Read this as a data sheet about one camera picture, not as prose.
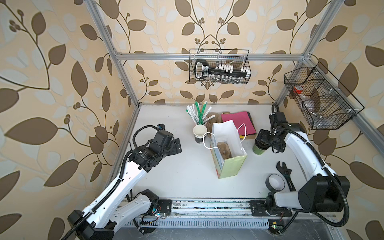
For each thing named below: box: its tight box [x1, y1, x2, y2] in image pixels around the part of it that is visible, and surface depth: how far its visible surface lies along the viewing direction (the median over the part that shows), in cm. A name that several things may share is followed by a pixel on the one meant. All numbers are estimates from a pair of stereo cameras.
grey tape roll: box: [265, 173, 286, 192], surface depth 82 cm
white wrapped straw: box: [185, 103, 199, 124], surface depth 95 cm
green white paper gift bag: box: [210, 119, 248, 179], surface depth 80 cm
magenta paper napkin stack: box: [221, 111, 257, 136], surface depth 110 cm
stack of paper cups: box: [193, 124, 208, 144], surface depth 94 cm
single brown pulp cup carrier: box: [217, 142, 232, 160], surface depth 95 cm
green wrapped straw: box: [195, 101, 208, 124], surface depth 98 cm
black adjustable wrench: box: [276, 161, 297, 192], surface depth 87 cm
